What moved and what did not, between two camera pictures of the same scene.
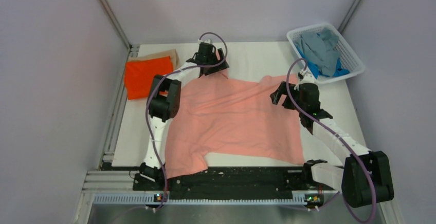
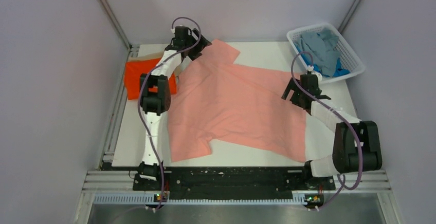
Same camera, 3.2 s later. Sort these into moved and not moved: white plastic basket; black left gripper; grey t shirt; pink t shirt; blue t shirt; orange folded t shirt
Moved: black left gripper; pink t shirt
Not moved: white plastic basket; grey t shirt; blue t shirt; orange folded t shirt
